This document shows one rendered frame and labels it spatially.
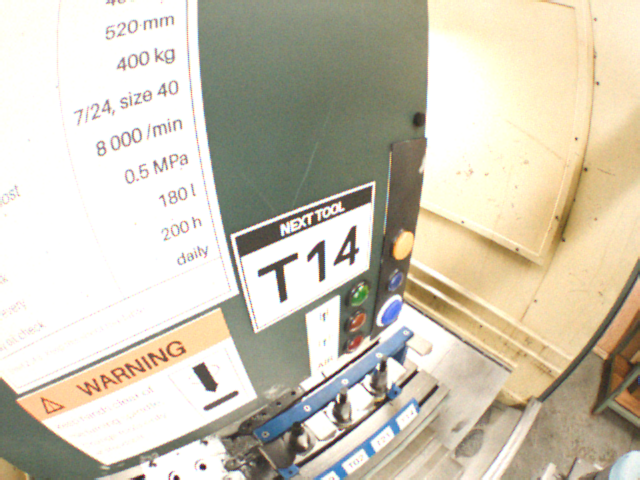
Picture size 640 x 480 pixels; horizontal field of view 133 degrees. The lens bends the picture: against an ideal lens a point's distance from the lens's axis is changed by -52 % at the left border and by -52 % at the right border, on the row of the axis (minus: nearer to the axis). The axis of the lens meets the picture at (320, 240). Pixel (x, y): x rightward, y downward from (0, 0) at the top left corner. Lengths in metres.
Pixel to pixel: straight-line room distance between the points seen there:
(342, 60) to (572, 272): 0.93
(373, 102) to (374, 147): 0.03
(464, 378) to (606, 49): 1.27
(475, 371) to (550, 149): 0.89
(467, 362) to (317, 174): 1.19
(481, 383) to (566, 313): 0.46
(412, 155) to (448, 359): 1.13
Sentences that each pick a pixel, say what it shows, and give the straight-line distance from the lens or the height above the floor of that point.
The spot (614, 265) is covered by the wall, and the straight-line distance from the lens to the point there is 0.98.
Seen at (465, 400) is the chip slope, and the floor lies 0.77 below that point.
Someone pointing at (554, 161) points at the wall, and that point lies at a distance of 0.89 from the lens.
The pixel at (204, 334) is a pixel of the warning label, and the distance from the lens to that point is 0.16.
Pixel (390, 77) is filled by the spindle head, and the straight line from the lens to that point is 0.19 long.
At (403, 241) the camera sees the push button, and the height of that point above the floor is 1.69.
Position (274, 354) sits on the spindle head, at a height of 1.65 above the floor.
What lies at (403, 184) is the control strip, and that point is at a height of 1.74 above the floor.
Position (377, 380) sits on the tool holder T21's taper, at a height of 1.26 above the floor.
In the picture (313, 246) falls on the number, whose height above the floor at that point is 1.72.
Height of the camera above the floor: 1.82
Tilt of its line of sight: 33 degrees down
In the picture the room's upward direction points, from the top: 2 degrees counter-clockwise
